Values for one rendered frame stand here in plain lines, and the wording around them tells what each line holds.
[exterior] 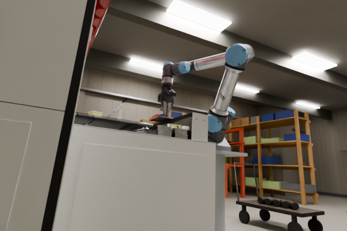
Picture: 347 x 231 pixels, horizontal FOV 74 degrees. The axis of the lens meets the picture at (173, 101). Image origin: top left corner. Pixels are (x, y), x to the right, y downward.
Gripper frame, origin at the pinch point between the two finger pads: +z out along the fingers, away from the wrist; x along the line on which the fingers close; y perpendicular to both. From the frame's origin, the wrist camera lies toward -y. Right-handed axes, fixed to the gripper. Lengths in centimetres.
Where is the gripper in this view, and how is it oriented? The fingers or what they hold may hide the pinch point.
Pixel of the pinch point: (166, 113)
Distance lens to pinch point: 144.4
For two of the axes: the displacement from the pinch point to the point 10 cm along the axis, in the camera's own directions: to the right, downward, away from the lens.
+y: -4.9, 2.1, 8.4
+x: -8.7, -1.9, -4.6
